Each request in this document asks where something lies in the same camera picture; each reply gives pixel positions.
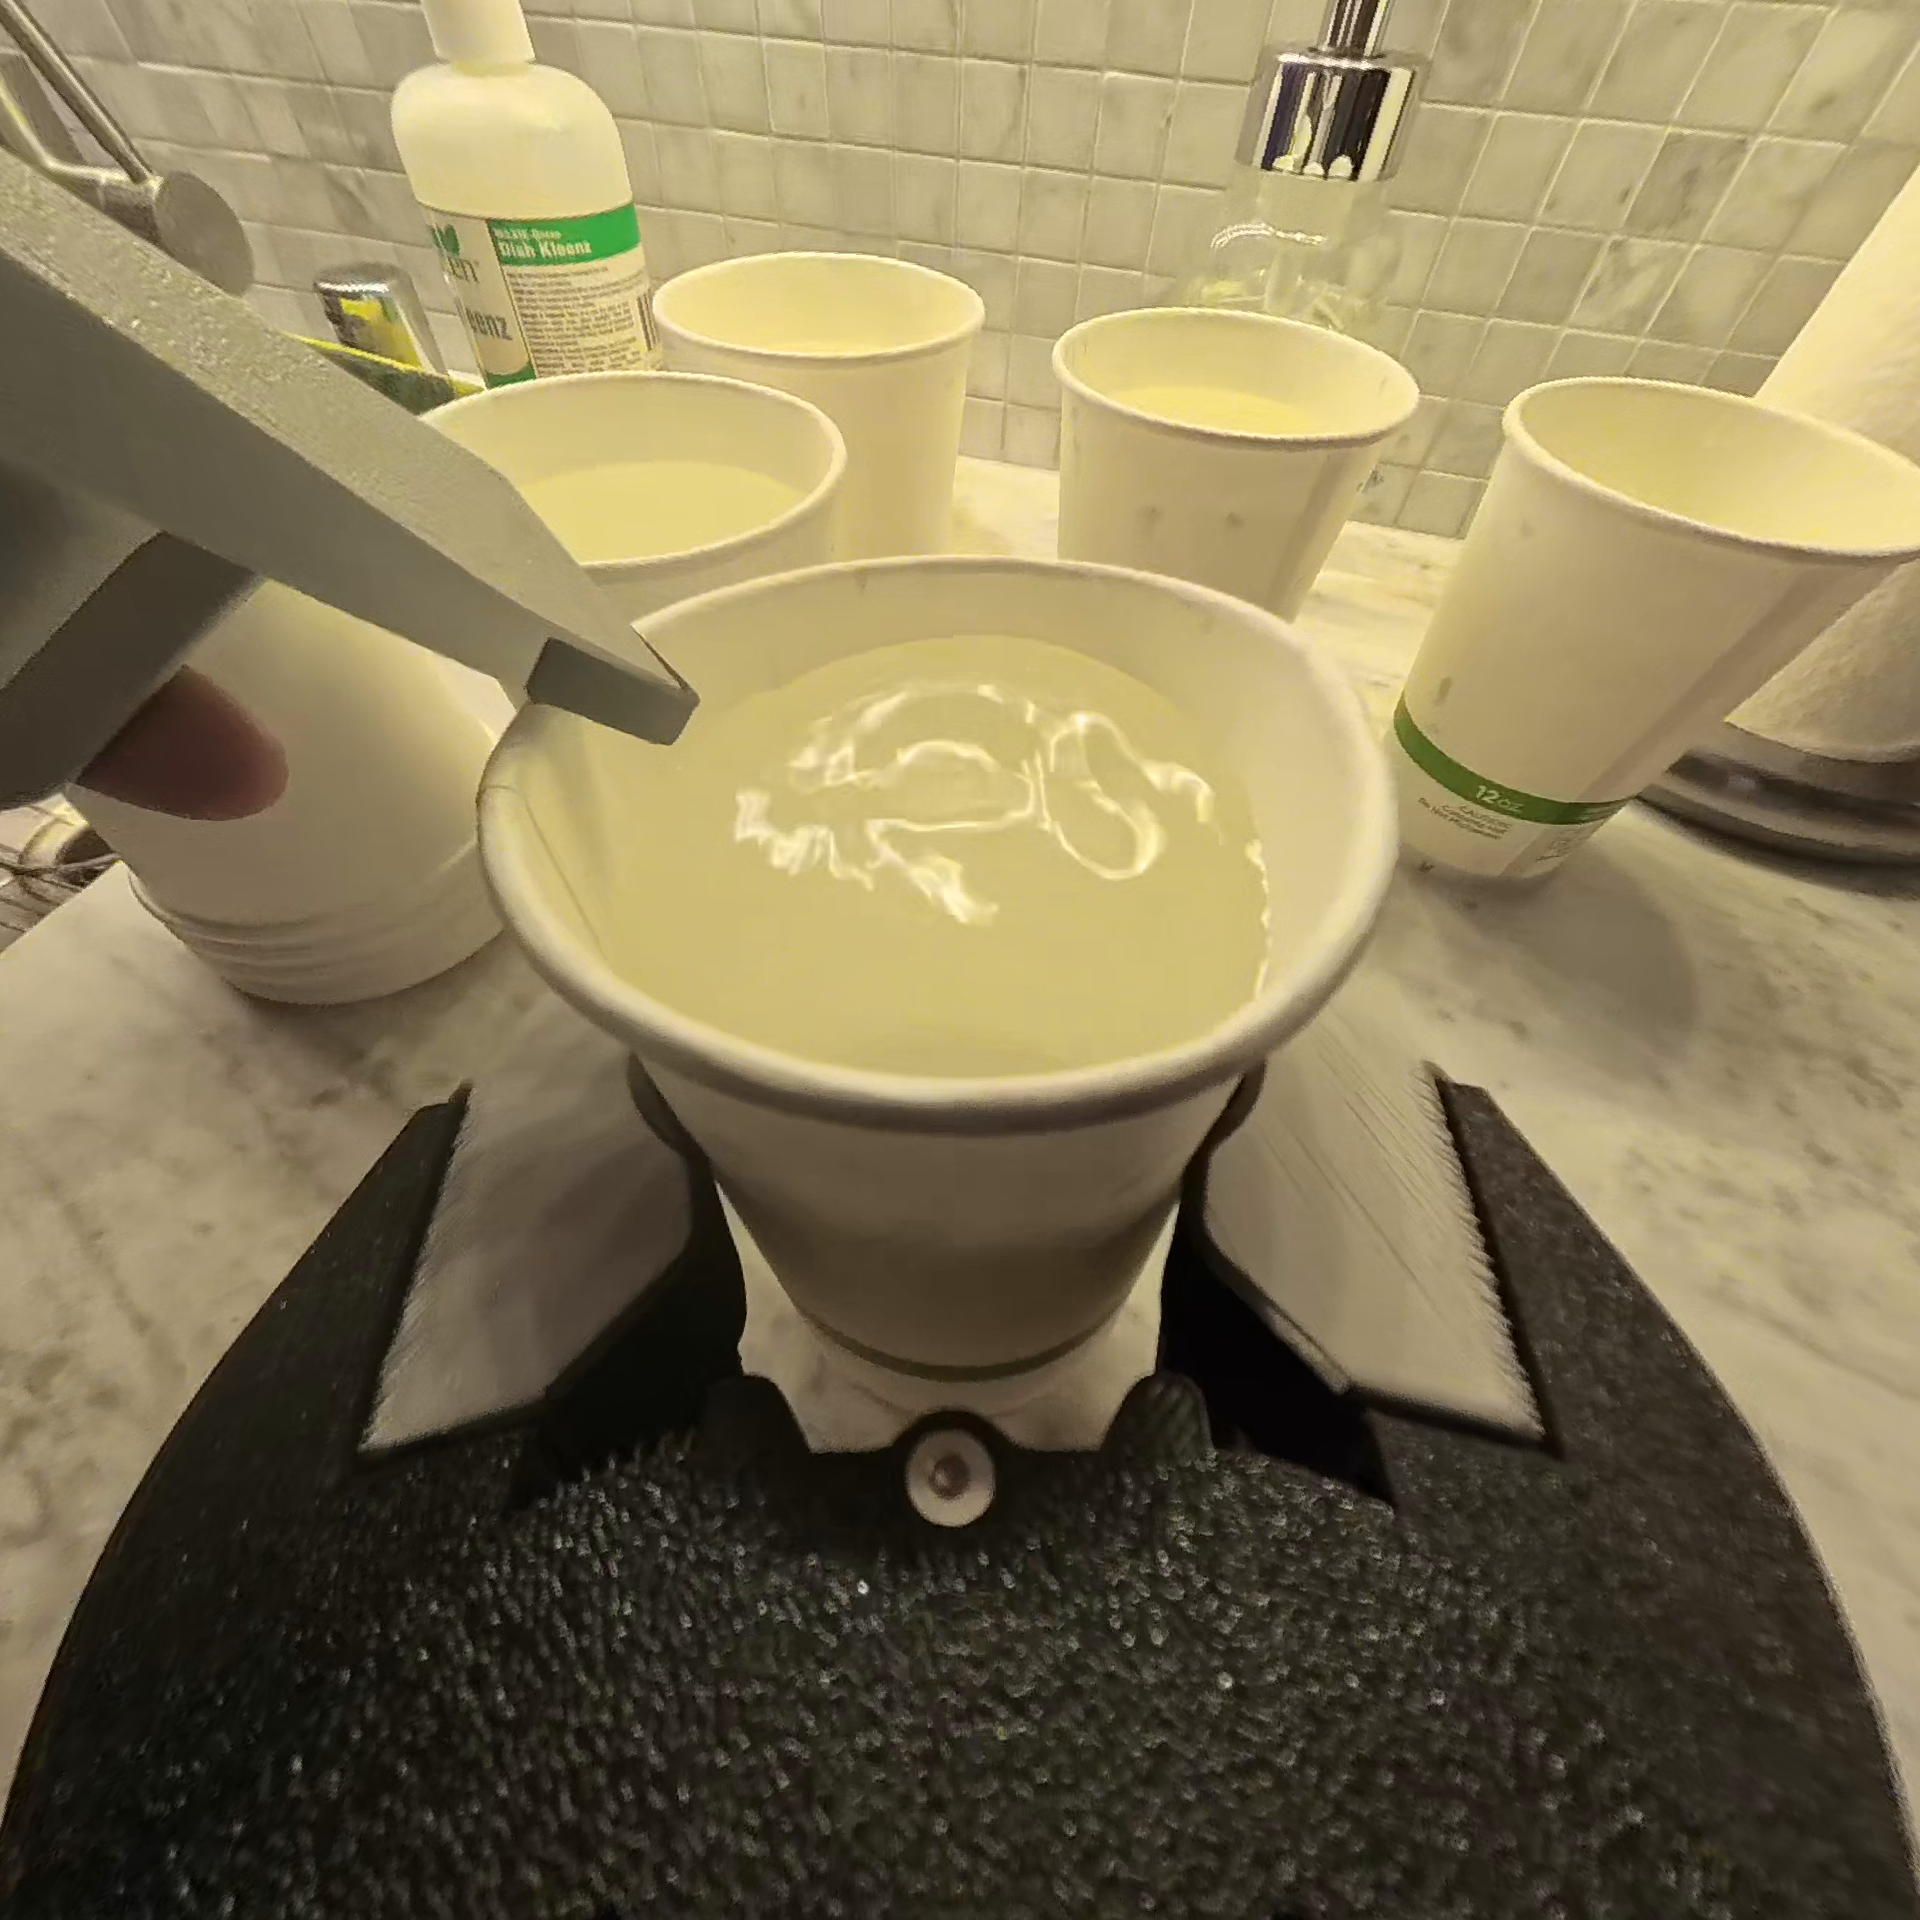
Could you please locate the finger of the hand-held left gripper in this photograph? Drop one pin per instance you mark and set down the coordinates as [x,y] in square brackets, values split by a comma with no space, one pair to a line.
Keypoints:
[301,435]

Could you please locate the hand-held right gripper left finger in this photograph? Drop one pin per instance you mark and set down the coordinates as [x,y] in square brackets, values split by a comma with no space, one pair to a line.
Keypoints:
[510,1259]

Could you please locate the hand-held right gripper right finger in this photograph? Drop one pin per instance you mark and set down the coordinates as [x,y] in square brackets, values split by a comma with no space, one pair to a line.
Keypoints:
[1365,1244]

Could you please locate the stack of paper cups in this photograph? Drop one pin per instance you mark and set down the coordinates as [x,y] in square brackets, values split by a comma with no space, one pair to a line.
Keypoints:
[345,840]

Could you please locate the white paper cup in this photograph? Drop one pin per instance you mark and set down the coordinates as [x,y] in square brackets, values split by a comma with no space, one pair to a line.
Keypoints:
[1200,510]
[944,1201]
[885,451]
[1576,675]
[676,504]

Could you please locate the person's left hand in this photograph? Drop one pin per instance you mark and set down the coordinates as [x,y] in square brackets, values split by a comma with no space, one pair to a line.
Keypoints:
[194,750]

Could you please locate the yellow green sponge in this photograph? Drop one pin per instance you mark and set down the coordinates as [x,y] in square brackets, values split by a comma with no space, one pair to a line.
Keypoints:
[406,382]

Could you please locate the steel gooseneck faucet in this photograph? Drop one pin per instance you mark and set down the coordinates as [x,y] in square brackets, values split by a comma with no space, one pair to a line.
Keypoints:
[202,234]

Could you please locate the dish soap pump bottle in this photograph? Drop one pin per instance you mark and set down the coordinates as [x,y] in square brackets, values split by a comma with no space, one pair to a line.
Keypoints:
[510,181]

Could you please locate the paper towel roll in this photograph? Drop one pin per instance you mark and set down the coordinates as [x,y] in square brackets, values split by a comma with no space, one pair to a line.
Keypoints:
[1861,345]

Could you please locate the glass soap dispenser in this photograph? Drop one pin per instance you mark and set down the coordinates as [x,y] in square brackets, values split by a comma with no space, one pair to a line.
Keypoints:
[1329,106]

